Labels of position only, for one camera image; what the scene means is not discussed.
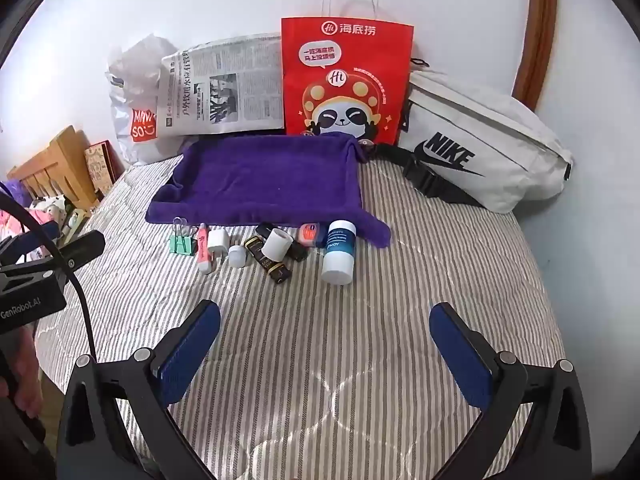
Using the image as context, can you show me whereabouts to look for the black cable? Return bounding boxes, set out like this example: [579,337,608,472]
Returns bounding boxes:
[0,192,98,361]

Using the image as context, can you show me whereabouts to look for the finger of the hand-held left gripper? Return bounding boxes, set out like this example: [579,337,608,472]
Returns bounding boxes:
[52,230,106,276]
[0,221,61,263]

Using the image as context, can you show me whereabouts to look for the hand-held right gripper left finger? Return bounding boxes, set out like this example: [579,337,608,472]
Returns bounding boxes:
[56,300,222,480]

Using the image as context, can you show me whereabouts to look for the brown patterned box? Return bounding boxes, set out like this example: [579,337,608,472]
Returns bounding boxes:
[84,140,126,196]

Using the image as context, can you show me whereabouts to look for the pink cloth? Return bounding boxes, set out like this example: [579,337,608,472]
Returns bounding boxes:
[0,206,60,241]

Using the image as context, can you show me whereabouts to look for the striped bed quilt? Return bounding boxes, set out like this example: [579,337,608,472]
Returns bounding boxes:
[35,155,568,480]

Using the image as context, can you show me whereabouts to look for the white plastic bag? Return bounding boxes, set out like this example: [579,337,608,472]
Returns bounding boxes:
[104,34,196,167]

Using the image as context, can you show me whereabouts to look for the pink tube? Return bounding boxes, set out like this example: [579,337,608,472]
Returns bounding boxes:
[196,222,214,275]

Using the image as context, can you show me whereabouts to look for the brown wooden frame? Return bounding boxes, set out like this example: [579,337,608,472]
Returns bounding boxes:
[512,0,558,111]

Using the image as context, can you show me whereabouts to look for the green binder clip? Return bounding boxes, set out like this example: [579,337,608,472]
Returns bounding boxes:
[169,216,197,257]

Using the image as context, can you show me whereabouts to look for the newspaper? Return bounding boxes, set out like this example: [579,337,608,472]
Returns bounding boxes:
[156,32,286,137]

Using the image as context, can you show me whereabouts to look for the white charger plug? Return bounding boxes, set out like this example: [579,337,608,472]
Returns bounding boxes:
[207,229,231,263]

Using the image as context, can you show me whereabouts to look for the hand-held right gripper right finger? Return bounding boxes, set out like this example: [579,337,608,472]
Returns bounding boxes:
[429,302,593,480]

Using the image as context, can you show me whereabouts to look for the black flat stick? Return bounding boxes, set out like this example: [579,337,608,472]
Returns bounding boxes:
[255,222,309,262]

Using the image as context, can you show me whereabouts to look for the red paper bag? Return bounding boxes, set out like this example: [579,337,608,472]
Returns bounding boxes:
[280,0,415,148]

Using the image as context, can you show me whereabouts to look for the white bottle blue label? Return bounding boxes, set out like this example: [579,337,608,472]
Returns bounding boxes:
[321,219,358,286]

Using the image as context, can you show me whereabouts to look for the black and gold tube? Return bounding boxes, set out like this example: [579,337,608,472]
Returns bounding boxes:
[243,236,292,283]

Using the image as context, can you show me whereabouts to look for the person's left hand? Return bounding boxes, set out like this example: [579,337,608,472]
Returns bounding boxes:
[0,332,44,419]

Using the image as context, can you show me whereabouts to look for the purple towel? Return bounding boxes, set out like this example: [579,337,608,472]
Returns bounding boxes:
[145,133,392,249]

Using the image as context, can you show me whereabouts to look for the small pink jar blue lid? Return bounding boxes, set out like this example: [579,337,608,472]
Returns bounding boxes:
[299,222,329,248]

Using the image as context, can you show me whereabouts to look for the white waist bag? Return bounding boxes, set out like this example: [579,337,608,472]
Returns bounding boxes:
[375,60,575,214]

